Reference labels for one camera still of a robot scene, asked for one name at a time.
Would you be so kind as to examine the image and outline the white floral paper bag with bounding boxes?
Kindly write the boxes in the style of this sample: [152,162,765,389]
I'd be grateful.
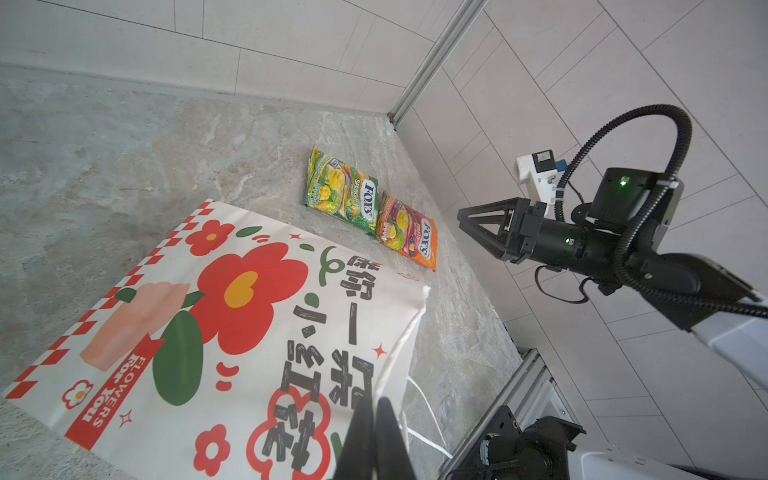
[4,200,430,479]

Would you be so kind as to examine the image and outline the aluminium right corner post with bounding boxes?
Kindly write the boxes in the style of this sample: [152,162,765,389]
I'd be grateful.
[387,0,488,129]

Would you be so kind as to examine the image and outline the orange Fox's candy packet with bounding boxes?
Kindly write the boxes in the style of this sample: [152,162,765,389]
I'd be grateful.
[376,191,438,272]

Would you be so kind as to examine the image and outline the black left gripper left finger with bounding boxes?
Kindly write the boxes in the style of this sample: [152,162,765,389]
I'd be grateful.
[333,396,376,480]

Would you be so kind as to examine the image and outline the green Fox's candy packet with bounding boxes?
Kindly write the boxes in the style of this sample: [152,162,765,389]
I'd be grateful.
[305,148,380,235]

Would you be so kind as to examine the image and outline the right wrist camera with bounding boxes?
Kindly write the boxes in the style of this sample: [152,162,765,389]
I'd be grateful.
[513,150,567,206]

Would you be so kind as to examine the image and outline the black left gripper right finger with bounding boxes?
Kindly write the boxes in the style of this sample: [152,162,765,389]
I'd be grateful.
[375,397,417,480]

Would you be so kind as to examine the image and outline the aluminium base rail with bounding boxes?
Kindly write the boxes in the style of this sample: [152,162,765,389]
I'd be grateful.
[439,349,571,479]

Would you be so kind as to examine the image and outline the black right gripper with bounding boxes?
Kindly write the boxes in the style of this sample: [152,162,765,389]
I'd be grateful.
[457,197,612,281]

